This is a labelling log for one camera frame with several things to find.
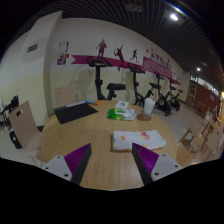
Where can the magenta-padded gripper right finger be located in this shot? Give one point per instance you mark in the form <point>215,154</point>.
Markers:
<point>163,166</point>

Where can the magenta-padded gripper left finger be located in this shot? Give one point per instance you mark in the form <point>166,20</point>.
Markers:
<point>60,166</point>

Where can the white towel with colourful print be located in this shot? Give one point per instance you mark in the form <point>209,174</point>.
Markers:
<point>140,140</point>

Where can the brown round saucer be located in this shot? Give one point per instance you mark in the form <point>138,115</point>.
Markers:
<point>144,117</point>

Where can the light wooden chair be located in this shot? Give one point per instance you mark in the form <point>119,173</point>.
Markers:
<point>23,128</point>

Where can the group of wooden chairs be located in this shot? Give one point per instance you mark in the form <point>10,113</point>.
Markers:
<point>208,136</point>

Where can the black laptop sleeve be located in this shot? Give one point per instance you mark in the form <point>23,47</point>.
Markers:
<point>75,111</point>

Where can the black exercise bike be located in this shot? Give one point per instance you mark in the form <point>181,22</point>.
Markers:
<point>98,76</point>
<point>136,86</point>
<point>174,98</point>
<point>163,100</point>

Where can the green wet wipes pack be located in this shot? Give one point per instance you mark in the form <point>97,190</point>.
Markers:
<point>120,114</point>

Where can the blue and orange marker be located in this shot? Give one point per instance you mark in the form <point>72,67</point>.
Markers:
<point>91,102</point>

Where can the small white box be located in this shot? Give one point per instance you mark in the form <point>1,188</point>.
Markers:
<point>121,104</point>

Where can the round ceiling light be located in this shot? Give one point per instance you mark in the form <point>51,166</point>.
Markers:
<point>174,16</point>
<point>198,69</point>

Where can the wall posters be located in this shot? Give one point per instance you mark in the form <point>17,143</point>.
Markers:
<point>63,50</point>

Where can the grey wall sign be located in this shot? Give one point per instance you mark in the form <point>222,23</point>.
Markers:
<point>32,48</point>

